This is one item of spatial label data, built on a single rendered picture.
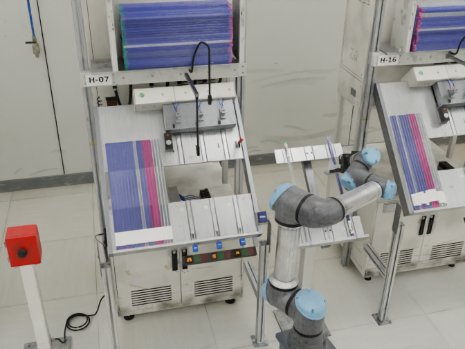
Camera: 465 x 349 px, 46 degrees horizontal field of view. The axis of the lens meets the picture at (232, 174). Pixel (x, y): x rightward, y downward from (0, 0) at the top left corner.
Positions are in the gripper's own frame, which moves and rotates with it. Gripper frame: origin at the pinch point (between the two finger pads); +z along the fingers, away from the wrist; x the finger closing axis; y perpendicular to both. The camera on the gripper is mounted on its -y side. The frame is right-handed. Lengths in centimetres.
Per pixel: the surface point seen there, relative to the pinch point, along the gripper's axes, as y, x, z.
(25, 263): -40, 140, 27
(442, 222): -16, -87, 54
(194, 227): -24, 66, 13
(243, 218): -19.7, 42.9, 12.7
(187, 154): 11, 69, 18
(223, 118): 28, 52, 14
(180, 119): 27, 72, 15
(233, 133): 23, 46, 19
